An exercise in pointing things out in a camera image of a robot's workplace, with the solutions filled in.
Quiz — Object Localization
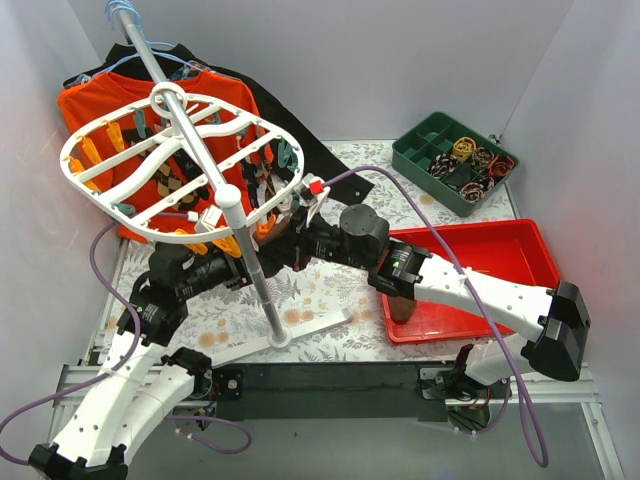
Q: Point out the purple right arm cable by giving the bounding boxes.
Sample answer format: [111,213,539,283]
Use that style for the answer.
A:
[322,165,550,469]

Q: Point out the yellow rolled sock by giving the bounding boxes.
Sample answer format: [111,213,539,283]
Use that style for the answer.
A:
[452,136,478,163]

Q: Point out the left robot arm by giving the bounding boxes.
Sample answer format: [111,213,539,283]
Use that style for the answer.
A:
[28,243,259,479]

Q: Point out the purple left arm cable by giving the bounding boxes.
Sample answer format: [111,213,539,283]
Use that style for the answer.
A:
[0,219,254,466]

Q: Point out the orange rolled sock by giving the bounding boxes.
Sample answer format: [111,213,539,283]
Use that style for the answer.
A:
[488,154,516,178]

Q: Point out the white stand base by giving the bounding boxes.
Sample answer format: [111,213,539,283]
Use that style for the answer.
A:
[211,308,353,369]

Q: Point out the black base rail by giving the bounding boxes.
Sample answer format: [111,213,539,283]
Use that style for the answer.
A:
[212,362,447,422]

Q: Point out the blue wire hanger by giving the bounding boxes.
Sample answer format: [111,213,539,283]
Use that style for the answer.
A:
[73,1,207,84]

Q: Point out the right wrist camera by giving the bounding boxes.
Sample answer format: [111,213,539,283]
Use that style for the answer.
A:
[294,173,331,225]

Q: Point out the dark patterned socks on hanger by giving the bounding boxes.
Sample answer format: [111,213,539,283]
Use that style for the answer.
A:
[241,140,298,208]

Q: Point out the green compartment box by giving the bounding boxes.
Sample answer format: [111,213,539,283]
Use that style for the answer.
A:
[392,112,520,217]

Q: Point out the silver stand pole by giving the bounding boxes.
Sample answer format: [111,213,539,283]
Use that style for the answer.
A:
[117,2,294,346]

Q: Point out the black garment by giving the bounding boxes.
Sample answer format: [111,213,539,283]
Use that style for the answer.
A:
[62,44,348,180]

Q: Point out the white oval clip hanger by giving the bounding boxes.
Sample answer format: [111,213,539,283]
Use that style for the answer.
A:
[58,82,306,245]

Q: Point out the red plastic tray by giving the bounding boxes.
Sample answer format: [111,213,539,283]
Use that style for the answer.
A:
[379,218,562,345]

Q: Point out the orange t-shirt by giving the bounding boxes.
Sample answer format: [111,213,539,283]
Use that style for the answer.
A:
[57,69,276,246]

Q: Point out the floral table mat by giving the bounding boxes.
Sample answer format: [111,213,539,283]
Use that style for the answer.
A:
[107,140,516,364]

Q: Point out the aluminium frame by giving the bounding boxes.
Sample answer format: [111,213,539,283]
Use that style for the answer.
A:
[42,239,626,480]

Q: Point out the brown argyle sock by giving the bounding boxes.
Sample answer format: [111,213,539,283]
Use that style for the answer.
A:
[121,127,210,211]

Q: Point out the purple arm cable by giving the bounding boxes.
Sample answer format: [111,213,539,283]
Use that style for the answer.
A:
[0,219,254,466]
[322,165,550,469]

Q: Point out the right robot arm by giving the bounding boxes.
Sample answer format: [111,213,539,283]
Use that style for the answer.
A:
[258,205,591,398]

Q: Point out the floral rolled sock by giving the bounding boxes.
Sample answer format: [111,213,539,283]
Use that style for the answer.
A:
[428,153,459,180]

